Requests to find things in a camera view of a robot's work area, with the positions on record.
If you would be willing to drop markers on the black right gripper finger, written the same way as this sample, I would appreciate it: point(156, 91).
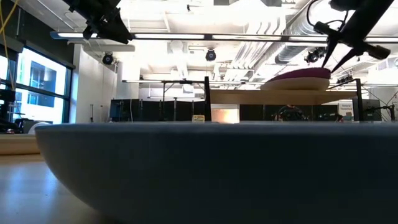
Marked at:
point(349, 56)
point(331, 45)

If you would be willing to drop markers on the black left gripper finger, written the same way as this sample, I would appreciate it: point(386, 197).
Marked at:
point(119, 25)
point(110, 32)

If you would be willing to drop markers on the magenta plate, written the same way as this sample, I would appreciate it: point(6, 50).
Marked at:
point(304, 74)

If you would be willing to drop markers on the off-white plate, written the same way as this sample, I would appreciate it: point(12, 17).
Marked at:
point(295, 84)

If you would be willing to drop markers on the slate blue plate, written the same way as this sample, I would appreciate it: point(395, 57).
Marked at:
point(217, 171)

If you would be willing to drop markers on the wooden shelf with black legs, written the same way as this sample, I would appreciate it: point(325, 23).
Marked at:
point(280, 97)

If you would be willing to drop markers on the black ceiling spotlight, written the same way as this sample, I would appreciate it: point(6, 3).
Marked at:
point(210, 55)
point(312, 57)
point(107, 59)

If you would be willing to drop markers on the long LED light bar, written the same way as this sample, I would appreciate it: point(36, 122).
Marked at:
point(169, 36)

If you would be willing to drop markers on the white poster sign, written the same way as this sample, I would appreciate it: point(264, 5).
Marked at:
point(345, 109)

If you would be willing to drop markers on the black computer monitor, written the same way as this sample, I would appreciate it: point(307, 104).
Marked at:
point(371, 110)

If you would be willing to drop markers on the person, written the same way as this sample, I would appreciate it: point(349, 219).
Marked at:
point(290, 113)

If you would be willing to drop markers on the large window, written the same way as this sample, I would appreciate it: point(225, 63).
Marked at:
point(40, 77)

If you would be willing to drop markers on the black partition panel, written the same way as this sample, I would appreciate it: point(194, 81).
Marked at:
point(149, 110)
point(255, 113)

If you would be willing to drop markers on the black equipment stand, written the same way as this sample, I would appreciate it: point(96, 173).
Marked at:
point(6, 96)

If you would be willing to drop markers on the small yellow sign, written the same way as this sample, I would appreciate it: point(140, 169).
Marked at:
point(198, 118)

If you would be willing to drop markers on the white dome object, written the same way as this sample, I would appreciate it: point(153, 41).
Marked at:
point(32, 129)

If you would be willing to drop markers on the silver ventilation duct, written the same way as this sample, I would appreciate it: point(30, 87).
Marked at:
point(289, 56)

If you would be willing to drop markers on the black background rig frame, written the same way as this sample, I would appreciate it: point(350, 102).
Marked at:
point(174, 81)

